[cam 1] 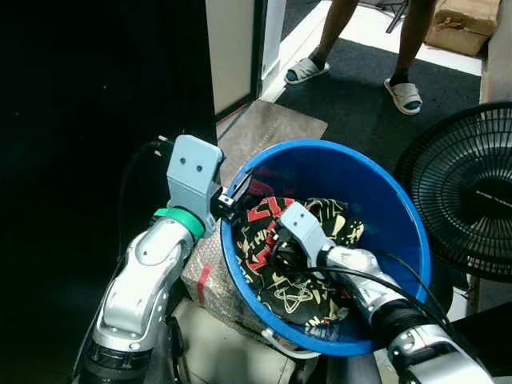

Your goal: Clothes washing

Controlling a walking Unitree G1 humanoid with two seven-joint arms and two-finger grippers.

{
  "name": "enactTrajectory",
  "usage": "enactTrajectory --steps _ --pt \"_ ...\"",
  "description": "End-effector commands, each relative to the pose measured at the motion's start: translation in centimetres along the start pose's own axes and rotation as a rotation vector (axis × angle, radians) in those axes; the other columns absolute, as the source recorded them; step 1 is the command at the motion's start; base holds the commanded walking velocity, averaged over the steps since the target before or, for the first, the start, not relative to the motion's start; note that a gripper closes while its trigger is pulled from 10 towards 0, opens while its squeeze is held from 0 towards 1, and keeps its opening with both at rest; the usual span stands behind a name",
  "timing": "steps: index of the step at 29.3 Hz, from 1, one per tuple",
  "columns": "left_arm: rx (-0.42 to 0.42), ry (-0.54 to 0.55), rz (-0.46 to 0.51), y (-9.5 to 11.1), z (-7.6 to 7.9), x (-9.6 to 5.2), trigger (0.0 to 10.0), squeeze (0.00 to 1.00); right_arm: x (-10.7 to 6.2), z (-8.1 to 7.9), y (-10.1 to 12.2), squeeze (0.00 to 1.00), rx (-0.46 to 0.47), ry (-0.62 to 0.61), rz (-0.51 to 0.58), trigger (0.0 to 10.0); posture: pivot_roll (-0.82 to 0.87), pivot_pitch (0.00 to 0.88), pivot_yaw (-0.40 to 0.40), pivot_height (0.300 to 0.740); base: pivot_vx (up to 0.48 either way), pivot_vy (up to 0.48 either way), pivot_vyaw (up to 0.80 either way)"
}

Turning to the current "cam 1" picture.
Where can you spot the black patterned garment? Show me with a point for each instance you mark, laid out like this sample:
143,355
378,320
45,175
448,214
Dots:
288,300

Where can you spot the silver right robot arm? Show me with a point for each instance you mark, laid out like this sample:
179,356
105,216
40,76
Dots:
392,308

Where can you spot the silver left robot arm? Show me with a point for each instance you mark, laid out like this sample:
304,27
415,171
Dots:
144,280

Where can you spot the grey floor mat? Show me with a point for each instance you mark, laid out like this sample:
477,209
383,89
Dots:
276,132

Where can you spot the white wrapped package red tape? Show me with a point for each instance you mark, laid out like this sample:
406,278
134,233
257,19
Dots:
204,276

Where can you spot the blue plastic bucket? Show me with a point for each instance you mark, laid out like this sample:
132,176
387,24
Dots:
344,172

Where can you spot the beige door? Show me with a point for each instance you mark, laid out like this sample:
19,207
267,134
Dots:
232,56

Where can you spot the black electric fan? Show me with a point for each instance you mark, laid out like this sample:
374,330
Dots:
464,192

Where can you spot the person in red shirt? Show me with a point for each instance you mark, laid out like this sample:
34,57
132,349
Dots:
404,92

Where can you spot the brown cardboard box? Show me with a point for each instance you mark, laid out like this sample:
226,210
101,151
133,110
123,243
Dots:
464,24

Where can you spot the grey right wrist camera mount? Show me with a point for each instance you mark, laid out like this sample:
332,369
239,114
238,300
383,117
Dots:
302,226

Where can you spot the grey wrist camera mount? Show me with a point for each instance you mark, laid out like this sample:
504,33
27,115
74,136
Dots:
302,226
194,180

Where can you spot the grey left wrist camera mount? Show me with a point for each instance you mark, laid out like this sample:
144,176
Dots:
194,180

